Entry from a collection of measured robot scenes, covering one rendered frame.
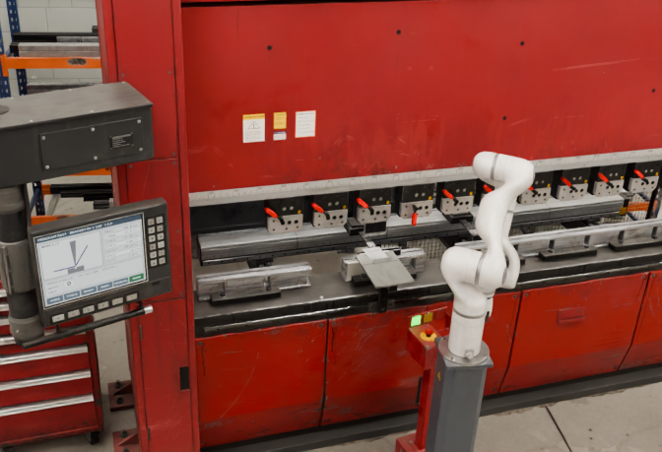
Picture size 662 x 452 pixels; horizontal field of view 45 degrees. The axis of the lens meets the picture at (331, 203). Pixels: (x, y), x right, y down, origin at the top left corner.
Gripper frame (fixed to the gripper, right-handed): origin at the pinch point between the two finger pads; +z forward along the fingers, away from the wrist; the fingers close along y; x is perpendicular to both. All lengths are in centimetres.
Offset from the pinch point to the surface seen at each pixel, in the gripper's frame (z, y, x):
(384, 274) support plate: -1.9, -39.6, -21.5
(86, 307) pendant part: -31, -24, -149
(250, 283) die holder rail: 7, -64, -74
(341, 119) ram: -67, -63, -37
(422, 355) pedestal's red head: 23.2, -12.1, -15.1
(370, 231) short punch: -11, -59, -19
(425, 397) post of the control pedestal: 52, -14, -8
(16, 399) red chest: 64, -89, -174
